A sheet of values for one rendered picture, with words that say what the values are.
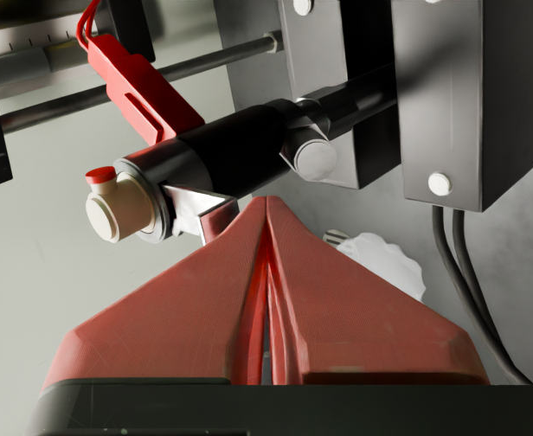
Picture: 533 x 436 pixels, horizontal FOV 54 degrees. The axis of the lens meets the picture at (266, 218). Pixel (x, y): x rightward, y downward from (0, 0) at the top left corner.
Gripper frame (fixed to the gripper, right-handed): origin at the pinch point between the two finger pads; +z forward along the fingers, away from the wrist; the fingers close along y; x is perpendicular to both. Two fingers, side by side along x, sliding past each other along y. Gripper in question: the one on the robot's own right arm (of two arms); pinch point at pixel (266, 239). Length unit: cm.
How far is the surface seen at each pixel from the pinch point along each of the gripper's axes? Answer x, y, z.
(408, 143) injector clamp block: 3.1, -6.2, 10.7
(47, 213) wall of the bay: 16.9, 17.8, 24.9
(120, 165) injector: 0.2, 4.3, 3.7
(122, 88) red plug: -0.7, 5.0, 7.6
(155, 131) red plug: 0.2, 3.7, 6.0
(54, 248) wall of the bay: 19.9, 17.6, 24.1
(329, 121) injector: 1.1, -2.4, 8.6
